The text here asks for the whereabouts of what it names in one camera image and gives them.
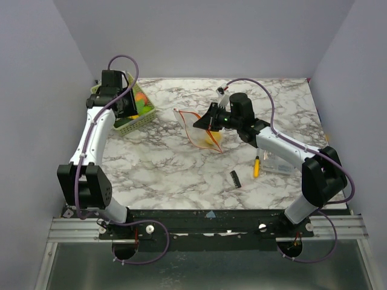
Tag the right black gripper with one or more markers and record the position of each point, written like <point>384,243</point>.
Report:
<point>214,115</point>

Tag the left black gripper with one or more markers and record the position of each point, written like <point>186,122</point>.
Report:
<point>132,110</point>

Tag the yellow toy lemon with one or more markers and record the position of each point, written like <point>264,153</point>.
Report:
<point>213,138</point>

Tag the clear zip top bag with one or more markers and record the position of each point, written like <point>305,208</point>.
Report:
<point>186,118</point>

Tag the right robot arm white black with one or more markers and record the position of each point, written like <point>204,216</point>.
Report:
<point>322,176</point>

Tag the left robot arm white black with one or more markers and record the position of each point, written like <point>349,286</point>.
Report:
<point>83,182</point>

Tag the peach toy fruit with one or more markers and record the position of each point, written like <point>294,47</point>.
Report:
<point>141,97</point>

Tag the green plastic basket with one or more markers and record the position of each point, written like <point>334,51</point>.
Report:
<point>136,121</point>

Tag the black bit holder strip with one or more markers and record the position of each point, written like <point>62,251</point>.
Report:
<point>235,179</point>

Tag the clear plastic screw box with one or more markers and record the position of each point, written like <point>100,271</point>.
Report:
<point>272,163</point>

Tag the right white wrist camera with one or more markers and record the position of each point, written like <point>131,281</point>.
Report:
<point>223,95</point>

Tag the yellow handle screwdriver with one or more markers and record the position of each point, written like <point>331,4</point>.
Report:
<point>256,168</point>

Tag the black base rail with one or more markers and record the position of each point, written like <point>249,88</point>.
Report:
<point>204,230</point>

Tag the aluminium extrusion rail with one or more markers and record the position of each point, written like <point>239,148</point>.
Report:
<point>347,227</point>

